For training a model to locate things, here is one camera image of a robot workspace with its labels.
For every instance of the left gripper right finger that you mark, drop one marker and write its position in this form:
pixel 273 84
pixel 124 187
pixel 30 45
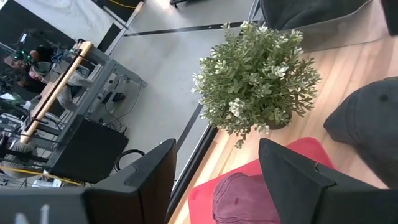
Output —
pixel 298 193

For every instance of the person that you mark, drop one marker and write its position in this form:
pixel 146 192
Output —
pixel 43 53

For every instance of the black table edge rail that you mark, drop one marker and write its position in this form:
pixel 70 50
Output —
pixel 192 165

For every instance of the black power adapter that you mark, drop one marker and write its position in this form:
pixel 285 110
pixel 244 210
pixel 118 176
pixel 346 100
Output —
pixel 118 97

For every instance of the potted green plant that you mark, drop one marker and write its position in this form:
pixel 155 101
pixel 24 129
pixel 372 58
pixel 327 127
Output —
pixel 255 81

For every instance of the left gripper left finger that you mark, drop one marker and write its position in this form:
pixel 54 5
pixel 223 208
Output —
pixel 140 196

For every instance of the black computer case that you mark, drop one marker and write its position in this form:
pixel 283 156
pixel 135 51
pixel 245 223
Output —
pixel 90 152

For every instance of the pink plastic bin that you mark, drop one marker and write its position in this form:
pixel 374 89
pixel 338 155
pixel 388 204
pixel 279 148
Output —
pixel 205 199

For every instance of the dark grey cap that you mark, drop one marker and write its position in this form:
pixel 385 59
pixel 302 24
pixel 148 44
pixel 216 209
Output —
pixel 367 124
pixel 311 12

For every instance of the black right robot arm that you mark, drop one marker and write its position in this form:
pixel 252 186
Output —
pixel 390 15

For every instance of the desk with wooden edge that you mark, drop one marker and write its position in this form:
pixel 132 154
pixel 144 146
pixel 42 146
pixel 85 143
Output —
pixel 56 93

